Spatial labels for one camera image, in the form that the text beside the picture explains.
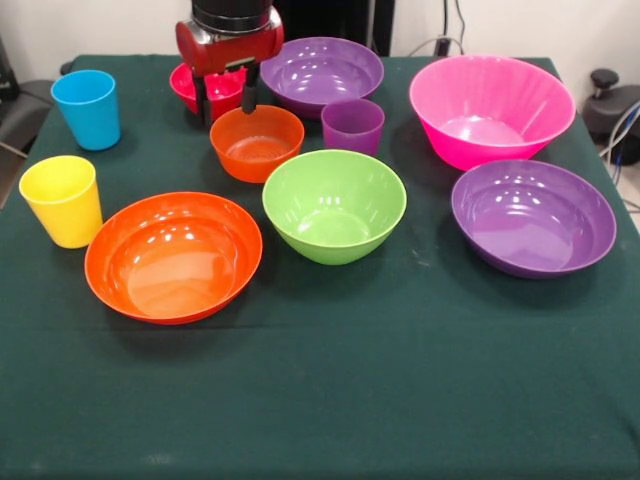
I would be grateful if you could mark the black equipment with knob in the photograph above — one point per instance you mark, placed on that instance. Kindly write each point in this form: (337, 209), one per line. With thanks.
(607, 115)

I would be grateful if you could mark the yellow plastic cup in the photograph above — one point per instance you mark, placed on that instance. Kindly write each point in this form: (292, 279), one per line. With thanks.
(62, 220)

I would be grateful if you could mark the large orange bowl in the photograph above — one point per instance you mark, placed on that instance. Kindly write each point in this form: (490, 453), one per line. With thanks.
(170, 260)

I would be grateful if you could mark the dark green table cloth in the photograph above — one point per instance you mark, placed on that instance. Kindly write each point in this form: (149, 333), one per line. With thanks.
(320, 375)

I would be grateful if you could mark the black chair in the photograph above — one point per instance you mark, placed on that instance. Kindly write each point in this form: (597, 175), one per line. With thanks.
(22, 115)

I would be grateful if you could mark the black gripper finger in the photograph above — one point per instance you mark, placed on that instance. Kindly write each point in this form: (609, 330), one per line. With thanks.
(205, 102)
(250, 92)

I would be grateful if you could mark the large pink bowl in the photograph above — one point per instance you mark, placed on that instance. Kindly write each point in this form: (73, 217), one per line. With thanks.
(490, 145)

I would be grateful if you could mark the purple bowl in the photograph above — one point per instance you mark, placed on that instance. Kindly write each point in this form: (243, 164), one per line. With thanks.
(320, 80)
(530, 230)

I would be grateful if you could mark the green bowl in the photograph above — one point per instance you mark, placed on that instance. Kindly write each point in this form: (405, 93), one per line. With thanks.
(330, 240)

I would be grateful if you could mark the blue plastic cup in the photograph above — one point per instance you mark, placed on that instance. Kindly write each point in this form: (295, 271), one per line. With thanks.
(92, 125)

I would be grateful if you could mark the small orange bowl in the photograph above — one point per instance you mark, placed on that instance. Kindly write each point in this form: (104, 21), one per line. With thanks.
(250, 167)

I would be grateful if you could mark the small red bowl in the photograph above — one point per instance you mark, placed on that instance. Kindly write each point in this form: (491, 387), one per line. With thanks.
(222, 92)

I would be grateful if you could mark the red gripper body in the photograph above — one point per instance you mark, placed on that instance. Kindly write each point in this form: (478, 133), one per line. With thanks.
(225, 52)

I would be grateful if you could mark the purple plastic cup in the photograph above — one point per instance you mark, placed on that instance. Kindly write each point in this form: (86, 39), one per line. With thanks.
(350, 140)

